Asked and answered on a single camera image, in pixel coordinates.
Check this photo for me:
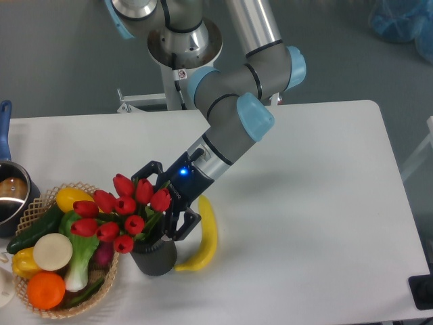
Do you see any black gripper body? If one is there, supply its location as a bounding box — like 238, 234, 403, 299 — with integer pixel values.
156, 151, 214, 213

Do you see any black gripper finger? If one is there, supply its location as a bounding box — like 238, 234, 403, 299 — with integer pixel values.
131, 160, 164, 186
162, 207, 202, 241

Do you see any red tulip bouquet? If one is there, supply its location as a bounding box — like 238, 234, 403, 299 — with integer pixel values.
69, 174, 172, 254

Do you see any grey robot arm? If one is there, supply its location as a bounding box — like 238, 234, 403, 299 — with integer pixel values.
106, 1, 306, 240

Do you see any dark ribbed vase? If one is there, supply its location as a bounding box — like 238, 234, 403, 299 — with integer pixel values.
131, 239, 177, 276

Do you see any yellow banana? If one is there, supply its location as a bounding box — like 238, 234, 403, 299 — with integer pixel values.
175, 195, 219, 272

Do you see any purple red onion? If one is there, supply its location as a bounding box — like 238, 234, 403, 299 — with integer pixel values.
93, 242, 114, 267

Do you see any woven wicker basket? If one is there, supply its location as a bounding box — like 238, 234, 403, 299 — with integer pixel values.
13, 182, 119, 320

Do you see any dark green cucumber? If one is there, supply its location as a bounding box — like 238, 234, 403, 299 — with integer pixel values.
6, 204, 64, 255

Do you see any green bok choy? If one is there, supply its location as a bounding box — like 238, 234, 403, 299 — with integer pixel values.
59, 211, 99, 292

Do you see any white round bun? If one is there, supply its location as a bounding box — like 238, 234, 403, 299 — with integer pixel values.
33, 233, 73, 271

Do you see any green chili pepper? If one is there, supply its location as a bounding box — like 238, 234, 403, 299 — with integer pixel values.
64, 278, 104, 309

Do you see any orange fruit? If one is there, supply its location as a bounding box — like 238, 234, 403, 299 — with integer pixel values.
26, 272, 66, 309

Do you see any yellow bell pepper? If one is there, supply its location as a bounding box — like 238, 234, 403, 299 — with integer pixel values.
12, 247, 43, 280

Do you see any black device at edge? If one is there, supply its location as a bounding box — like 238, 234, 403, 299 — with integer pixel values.
408, 274, 432, 310

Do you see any blue plastic bag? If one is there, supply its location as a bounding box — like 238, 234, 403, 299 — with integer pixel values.
369, 1, 432, 63

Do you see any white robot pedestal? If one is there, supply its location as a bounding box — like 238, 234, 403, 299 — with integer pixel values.
116, 18, 283, 114

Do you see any blue handled saucepan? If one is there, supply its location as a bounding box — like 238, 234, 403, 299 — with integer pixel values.
1, 100, 40, 238

